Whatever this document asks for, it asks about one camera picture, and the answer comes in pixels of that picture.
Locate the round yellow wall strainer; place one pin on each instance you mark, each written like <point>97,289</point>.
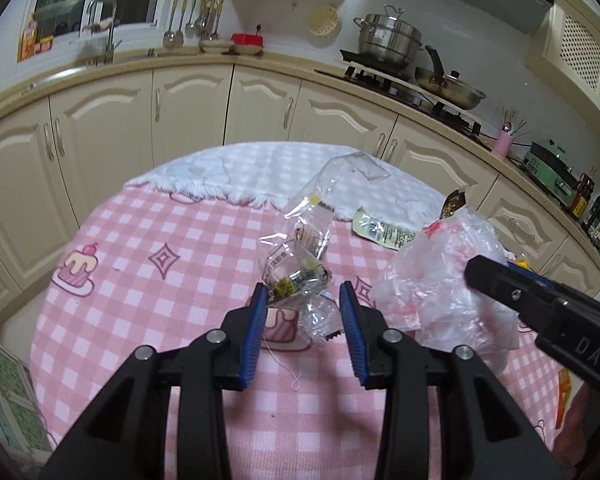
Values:
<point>324,21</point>

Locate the stainless steel steamer pot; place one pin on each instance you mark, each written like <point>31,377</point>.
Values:
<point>386,38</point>

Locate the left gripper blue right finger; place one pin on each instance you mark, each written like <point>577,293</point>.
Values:
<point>353,330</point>

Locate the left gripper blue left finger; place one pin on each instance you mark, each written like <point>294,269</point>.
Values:
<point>251,341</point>

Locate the pink utensil cup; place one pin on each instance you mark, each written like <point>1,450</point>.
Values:
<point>502,144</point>

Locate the steel frying pan with lid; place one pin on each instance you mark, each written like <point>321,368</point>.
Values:
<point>447,86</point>

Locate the green white snack wrapper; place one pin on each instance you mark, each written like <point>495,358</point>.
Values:
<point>384,234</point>

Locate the hanging utensil rack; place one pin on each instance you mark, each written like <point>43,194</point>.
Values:
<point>192,19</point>

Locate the black gold snack wrapper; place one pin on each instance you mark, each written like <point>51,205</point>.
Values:
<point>453,202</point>

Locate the green electric cooker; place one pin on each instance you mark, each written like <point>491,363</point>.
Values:
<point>545,163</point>

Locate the dark soy sauce bottle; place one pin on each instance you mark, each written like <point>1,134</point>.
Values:
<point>581,197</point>

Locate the cream lower kitchen cabinets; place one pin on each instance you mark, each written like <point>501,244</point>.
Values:
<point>67,146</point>

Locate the cream upper right cabinet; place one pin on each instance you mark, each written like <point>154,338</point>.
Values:
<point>564,54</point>

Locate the red lidded bowl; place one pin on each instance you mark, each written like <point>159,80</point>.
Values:
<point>247,44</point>

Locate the clear plastic wrapper bag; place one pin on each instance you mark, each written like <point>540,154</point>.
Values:
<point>292,253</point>

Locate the chrome sink faucet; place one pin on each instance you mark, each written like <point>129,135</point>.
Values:
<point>106,25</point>

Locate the yellow snack bag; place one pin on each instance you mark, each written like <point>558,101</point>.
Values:
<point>523,262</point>

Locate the white translucent plastic bag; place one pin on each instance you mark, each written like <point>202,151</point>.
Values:
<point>423,290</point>

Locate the black gas stove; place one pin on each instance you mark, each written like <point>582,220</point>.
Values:
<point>378,77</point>

